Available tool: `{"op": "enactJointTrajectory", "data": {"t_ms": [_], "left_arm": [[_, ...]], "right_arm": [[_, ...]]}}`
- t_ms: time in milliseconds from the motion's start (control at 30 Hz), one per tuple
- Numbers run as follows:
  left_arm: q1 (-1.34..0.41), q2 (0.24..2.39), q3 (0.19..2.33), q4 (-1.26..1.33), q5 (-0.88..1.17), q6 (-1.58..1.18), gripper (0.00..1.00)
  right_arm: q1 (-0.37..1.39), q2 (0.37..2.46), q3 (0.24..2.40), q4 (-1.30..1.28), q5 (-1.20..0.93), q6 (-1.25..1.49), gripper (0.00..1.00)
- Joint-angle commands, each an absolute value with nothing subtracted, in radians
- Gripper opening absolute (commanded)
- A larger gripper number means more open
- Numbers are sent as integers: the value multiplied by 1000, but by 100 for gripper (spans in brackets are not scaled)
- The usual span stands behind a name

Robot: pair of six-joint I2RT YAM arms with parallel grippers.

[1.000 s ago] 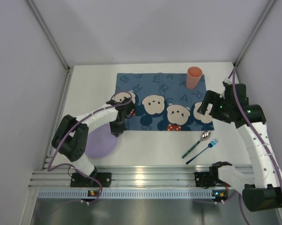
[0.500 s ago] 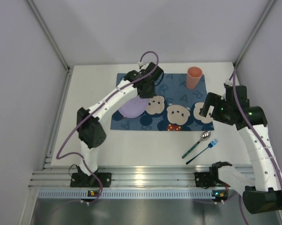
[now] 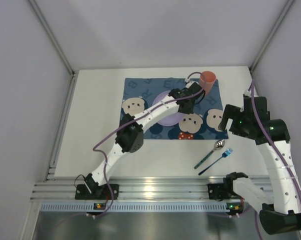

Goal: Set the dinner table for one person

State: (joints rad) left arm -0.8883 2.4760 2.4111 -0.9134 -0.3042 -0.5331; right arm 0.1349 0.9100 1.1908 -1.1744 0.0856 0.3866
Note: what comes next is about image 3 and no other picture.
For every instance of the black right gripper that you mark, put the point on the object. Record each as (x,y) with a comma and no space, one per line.
(230,115)

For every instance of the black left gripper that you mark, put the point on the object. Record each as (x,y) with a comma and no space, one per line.
(198,88)

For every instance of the purple plastic plate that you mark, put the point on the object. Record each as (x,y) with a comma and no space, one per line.
(172,119)

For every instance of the silver spoon green handle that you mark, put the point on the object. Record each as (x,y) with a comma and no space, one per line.
(217,146)

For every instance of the orange plastic cup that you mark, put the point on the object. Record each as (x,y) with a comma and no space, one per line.
(207,80)

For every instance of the blue bear print placemat cloth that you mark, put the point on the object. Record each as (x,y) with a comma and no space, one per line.
(139,94)

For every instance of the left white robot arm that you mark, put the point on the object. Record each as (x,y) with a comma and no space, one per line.
(130,133)

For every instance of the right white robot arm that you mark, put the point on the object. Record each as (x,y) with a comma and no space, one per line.
(280,213)

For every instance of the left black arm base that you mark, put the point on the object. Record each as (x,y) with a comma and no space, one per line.
(90,190)

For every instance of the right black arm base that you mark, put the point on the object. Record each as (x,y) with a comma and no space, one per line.
(221,192)

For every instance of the right aluminium frame post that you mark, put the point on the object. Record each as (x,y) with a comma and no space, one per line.
(288,5)

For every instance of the aluminium frame post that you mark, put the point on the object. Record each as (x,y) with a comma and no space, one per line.
(50,34)
(288,5)

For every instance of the left aluminium frame post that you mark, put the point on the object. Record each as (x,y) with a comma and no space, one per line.
(50,34)

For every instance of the aluminium rail frame front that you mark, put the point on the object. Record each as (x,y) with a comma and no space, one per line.
(145,189)

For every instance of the perforated cable duct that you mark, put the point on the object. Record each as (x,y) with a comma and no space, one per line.
(148,207)

